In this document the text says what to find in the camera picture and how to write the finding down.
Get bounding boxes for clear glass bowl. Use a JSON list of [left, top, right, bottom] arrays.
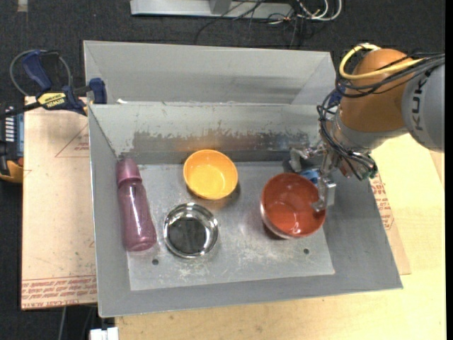
[[162, 202, 219, 259]]

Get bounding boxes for yellow-orange plastic bowl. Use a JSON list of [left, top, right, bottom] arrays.
[[183, 149, 239, 200]]

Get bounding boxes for brown cardboard board, red print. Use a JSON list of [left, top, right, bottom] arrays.
[[21, 96, 412, 312]]

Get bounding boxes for grey metal bin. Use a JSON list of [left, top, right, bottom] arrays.
[[83, 40, 404, 319]]

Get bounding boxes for purple plastic baby bottle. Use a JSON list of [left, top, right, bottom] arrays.
[[115, 157, 158, 252]]

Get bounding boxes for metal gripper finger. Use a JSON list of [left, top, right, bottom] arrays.
[[311, 177, 337, 213]]

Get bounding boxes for red-brown plastic bowl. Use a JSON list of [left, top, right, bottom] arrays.
[[260, 172, 327, 240]]

